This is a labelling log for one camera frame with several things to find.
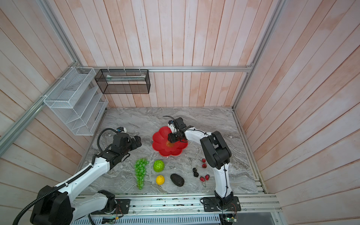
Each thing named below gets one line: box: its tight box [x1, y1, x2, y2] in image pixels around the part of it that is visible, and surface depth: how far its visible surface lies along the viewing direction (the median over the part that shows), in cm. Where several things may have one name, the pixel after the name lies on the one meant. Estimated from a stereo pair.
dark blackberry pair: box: [192, 167, 200, 178], surface depth 85 cm
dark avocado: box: [170, 173, 185, 188], surface depth 80 cm
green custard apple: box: [153, 159, 165, 173], surface depth 84 cm
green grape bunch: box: [134, 157, 150, 190], surface depth 84 cm
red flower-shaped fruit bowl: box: [152, 126, 188, 157], surface depth 99 cm
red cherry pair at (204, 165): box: [201, 158, 207, 169], surface depth 89 cm
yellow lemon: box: [155, 174, 165, 186], surface depth 81 cm
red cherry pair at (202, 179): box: [199, 174, 210, 188], surface depth 83 cm
